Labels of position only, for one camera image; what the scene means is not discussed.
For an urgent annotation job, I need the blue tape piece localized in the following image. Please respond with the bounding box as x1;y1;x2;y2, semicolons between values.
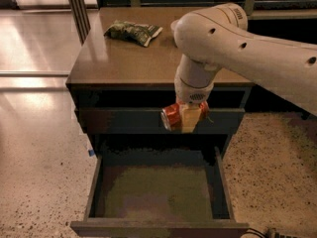
88;149;95;157

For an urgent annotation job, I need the black floor cable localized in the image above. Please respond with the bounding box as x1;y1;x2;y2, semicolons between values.
246;227;317;238

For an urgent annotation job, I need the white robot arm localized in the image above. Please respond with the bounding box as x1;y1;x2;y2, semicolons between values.
173;3;317;133

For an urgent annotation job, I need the white ceramic bowl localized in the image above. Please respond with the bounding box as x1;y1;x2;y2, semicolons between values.
170;20;179;32

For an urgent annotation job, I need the green chip bag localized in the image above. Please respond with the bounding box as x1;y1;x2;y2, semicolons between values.
104;20;162;48

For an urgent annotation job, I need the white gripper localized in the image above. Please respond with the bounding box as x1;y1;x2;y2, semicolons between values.
174;77;214;133

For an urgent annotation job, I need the red coke can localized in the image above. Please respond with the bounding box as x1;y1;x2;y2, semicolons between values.
160;101;209;133

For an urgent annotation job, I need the dark wooden drawer cabinet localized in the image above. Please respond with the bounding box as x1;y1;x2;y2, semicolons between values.
66;7;253;156

